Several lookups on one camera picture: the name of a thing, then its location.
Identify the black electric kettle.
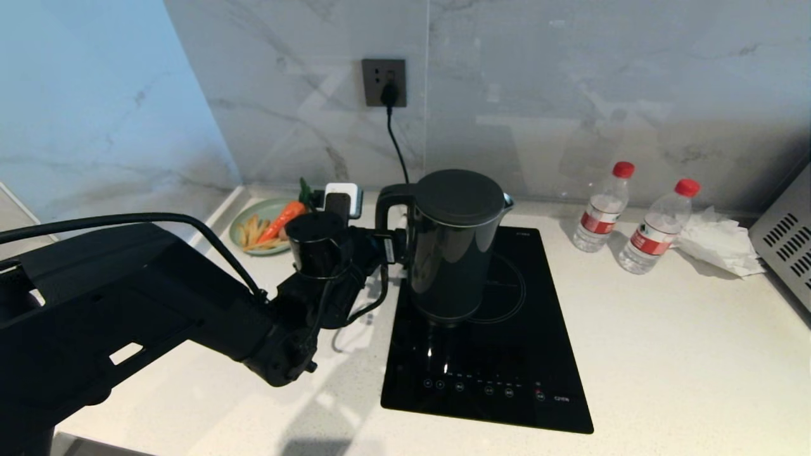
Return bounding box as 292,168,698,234
375,168,515,325

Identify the red-capped water bottle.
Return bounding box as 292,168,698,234
618,178,702,276
572,161,636,253

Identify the orange toy carrot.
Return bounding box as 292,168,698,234
255,177,317,245

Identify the yellow toy fries pile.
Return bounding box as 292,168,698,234
237,215,291,252

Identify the black glass induction cooktop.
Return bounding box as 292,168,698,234
380,225,595,436

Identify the crumpled white tissue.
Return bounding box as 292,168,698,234
674,205,767,280

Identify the silver vented appliance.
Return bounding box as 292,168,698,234
748,160,811,315

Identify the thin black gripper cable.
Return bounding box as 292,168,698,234
304,263,390,355

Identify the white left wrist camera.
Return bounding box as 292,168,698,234
313,182,364,220

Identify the black power cord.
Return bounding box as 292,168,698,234
378,82,411,186

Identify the dark grey wall socket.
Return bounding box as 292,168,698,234
361,58,407,108

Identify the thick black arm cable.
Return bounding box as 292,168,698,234
0,212,268,300

